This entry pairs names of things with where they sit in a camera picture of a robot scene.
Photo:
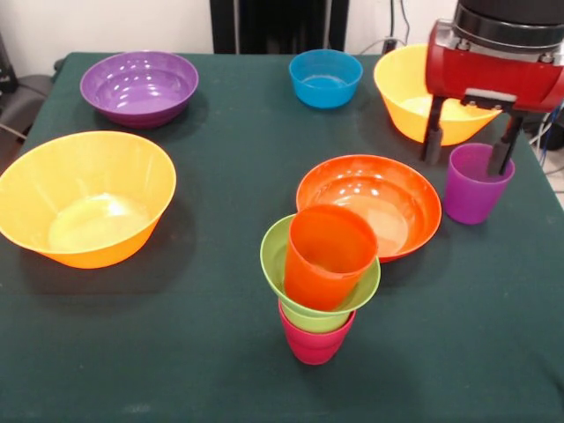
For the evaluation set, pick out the red plastic cup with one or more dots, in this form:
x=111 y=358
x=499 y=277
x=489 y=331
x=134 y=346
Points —
x=326 y=273

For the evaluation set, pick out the red plastic bowl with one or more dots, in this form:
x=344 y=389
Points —
x=396 y=198

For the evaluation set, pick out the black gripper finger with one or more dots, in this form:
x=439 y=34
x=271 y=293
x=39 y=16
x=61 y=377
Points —
x=504 y=147
x=434 y=132

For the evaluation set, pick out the green plastic cup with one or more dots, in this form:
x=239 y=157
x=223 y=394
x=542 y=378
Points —
x=308 y=324

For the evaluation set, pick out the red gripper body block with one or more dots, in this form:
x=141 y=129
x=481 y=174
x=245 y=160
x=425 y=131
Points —
x=493 y=75

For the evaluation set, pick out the large orange plastic bowl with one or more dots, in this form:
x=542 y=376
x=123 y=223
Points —
x=83 y=198
x=405 y=101

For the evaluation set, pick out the blue plastic bowl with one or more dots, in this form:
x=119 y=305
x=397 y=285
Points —
x=326 y=83

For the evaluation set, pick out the green plastic bowl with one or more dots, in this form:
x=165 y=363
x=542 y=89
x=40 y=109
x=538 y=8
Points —
x=273 y=264

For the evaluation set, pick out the purple plastic bowl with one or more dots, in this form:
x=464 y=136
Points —
x=138 y=97

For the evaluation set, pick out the dark green table cloth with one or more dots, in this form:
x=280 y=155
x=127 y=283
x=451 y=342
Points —
x=132 y=352

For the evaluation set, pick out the pink plastic cup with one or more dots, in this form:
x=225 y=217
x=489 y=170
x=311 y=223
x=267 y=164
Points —
x=315 y=350

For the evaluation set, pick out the purple plastic cup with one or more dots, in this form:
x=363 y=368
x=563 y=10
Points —
x=471 y=198

